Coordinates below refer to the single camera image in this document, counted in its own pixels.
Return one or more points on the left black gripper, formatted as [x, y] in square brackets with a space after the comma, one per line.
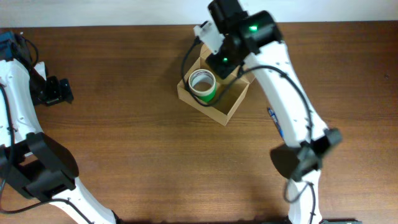
[57, 94]

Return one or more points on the blue ballpoint pen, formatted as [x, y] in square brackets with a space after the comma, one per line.
[276, 121]

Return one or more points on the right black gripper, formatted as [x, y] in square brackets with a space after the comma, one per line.
[222, 70]

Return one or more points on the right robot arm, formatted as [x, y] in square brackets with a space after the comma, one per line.
[307, 138]

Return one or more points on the cream masking tape roll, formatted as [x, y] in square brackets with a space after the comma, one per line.
[201, 76]

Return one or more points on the brown cardboard box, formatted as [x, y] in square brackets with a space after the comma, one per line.
[229, 102]

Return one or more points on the green tape roll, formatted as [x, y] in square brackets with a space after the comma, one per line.
[205, 91]

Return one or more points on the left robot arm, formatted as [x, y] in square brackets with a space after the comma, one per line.
[32, 163]

